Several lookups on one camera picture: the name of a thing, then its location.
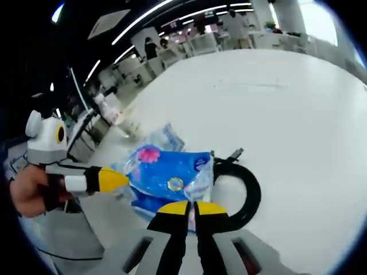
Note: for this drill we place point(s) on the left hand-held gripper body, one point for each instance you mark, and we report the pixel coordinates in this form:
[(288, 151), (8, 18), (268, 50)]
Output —
[(46, 137)]

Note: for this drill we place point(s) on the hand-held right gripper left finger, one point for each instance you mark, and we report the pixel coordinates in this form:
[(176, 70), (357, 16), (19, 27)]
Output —
[(172, 229)]

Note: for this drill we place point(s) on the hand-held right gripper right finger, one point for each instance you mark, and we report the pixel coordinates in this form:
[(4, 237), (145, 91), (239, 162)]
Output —
[(212, 229)]

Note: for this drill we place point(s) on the blue plastic packet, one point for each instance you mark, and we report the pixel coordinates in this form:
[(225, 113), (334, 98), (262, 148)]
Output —
[(160, 172)]

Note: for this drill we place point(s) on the clear water bottle red label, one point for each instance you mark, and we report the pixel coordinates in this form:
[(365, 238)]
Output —
[(110, 110)]

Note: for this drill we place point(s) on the clear bag with blue print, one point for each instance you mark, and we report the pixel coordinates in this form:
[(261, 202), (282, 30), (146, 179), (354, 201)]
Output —
[(169, 137)]

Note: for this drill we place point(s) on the person's left hand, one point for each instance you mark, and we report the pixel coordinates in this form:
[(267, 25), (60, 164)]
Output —
[(28, 189)]

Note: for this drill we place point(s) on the desk with black legs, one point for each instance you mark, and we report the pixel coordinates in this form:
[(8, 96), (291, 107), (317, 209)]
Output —
[(91, 129)]

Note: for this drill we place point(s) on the computer monitor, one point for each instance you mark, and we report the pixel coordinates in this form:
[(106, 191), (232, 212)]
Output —
[(78, 88)]

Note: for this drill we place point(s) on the white table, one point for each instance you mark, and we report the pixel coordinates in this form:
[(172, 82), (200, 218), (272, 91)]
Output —
[(258, 114)]

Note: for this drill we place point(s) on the ceiling air vent panel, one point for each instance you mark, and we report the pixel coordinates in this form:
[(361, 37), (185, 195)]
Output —
[(109, 24)]

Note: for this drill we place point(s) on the long ceiling light strip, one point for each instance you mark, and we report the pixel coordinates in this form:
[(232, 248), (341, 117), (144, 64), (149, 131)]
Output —
[(143, 20)]

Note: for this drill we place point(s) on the potted green plant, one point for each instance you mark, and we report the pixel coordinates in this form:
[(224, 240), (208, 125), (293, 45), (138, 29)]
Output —
[(271, 25)]

